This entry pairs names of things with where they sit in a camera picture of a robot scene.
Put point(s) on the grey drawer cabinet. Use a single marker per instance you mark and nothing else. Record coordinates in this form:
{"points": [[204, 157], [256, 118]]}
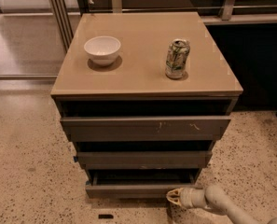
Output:
{"points": [[135, 84]]}

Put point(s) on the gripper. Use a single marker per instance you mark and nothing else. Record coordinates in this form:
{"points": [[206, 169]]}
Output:
{"points": [[186, 198]]}

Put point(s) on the grey middle drawer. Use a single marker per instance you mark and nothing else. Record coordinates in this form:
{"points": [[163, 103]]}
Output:
{"points": [[144, 160]]}

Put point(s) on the white ceramic bowl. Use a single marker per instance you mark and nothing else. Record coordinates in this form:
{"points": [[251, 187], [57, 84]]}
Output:
{"points": [[103, 50]]}

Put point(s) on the green patterned drink can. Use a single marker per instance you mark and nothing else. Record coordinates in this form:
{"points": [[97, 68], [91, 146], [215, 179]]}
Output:
{"points": [[177, 54]]}

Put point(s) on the grey top drawer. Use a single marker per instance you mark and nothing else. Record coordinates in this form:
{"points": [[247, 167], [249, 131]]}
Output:
{"points": [[145, 128]]}

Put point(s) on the grey bottom drawer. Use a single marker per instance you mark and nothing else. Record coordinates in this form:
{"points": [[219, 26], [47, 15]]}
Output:
{"points": [[138, 184]]}

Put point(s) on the metal railing frame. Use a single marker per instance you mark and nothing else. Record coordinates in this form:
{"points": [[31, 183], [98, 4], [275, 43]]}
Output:
{"points": [[229, 21]]}

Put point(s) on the grey drawer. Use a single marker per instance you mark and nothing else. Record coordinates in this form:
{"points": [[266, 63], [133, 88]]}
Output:
{"points": [[145, 128], [138, 184], [144, 160]]}

